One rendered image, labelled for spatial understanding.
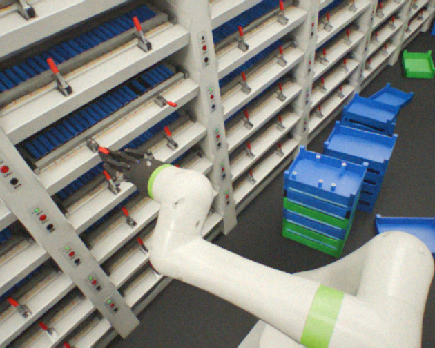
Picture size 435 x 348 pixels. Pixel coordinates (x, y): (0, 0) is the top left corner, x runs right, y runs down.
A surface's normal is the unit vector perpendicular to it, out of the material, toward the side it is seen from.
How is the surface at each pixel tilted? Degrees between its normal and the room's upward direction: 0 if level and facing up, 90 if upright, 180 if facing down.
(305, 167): 0
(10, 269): 19
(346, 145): 0
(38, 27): 109
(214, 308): 0
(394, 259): 13
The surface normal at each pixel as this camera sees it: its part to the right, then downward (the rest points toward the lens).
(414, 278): 0.18, -0.45
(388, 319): -0.16, -0.72
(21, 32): 0.74, 0.62
